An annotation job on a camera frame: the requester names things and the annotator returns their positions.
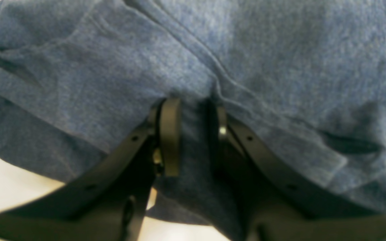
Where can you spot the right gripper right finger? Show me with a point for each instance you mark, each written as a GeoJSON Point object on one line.
{"type": "Point", "coordinates": [274, 202]}

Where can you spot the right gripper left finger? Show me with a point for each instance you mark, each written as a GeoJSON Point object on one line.
{"type": "Point", "coordinates": [108, 202]}

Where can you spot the dark blue T-shirt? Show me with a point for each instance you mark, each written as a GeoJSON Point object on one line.
{"type": "Point", "coordinates": [308, 76]}

